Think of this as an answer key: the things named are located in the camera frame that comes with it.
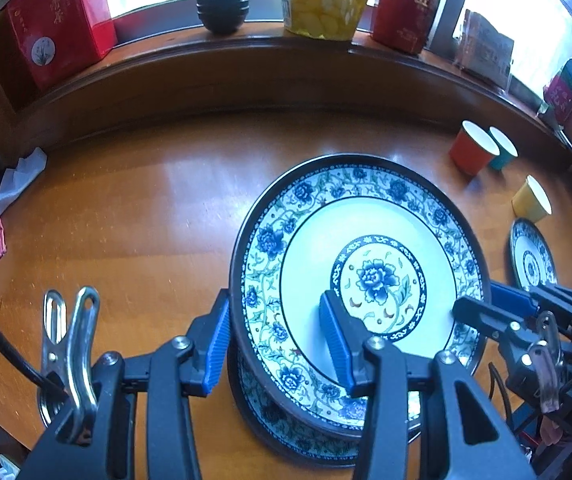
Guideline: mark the yellow paper cup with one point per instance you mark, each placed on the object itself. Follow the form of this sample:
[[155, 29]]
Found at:
[[526, 202]]

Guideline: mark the glass jar with yellow contents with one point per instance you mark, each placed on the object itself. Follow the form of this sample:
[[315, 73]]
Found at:
[[321, 5]]

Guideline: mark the colourful snack packet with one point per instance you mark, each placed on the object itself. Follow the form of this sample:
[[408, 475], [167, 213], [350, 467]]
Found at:
[[563, 90]]

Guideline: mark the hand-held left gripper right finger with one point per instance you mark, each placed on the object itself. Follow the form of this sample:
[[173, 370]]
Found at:
[[336, 342]]

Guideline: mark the red paper cup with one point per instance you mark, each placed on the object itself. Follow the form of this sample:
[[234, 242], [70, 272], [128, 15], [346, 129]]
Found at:
[[466, 152]]

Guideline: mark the wooden window sill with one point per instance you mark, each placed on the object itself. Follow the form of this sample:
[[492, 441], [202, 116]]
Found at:
[[215, 65]]

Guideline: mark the teal paper cup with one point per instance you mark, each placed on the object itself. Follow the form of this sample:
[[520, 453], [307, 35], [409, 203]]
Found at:
[[503, 157]]

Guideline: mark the large blue floral plate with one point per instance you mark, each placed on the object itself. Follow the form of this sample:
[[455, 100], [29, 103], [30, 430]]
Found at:
[[316, 240], [276, 430]]

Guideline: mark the red gift box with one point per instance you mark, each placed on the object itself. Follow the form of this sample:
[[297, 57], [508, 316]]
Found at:
[[60, 25]]

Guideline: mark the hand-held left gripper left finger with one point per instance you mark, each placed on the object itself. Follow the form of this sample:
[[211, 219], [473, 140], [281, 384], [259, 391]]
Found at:
[[215, 350]]

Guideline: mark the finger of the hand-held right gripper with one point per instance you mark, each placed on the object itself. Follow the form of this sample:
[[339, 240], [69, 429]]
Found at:
[[513, 297], [481, 315]]

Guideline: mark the white tissue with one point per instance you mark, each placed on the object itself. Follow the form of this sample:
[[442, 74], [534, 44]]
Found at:
[[15, 180]]

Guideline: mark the small blue floral plate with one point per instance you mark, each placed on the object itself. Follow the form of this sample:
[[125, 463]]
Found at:
[[531, 255]]

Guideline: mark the clear bag with printed paper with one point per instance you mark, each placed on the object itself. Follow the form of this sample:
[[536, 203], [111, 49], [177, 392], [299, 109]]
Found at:
[[486, 50]]

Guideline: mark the dark red liquor bottle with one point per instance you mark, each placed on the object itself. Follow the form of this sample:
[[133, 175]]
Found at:
[[406, 5]]

